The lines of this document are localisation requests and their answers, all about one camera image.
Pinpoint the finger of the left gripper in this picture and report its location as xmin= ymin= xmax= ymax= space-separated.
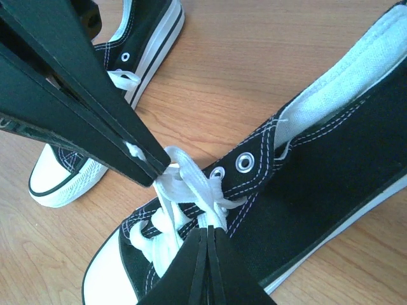
xmin=1 ymin=45 xmax=159 ymax=187

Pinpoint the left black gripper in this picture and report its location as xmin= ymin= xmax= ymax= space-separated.
xmin=1 ymin=0 xmax=170 ymax=173

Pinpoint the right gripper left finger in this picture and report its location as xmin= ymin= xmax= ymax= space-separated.
xmin=139 ymin=228 xmax=207 ymax=304

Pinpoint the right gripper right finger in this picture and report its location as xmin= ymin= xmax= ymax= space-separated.
xmin=206 ymin=226 xmax=275 ymax=304

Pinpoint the black sneaker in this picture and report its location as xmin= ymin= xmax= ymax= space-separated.
xmin=29 ymin=0 xmax=185 ymax=208
xmin=82 ymin=1 xmax=406 ymax=304

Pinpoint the white shoelace of sneaker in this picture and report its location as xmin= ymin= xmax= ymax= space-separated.
xmin=107 ymin=69 xmax=141 ymax=91
xmin=129 ymin=146 xmax=247 ymax=277

